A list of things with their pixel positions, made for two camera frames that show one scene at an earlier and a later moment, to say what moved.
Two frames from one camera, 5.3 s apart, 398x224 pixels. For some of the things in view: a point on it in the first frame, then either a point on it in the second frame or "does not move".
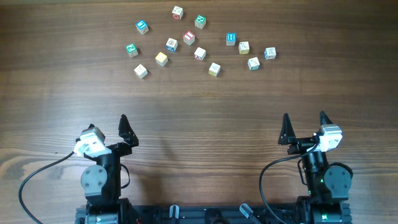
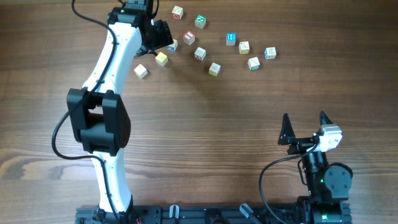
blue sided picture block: (171, 45) does not move
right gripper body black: (300, 145) does not move
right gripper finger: (287, 131) does not move
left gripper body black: (120, 149) to (161, 37)
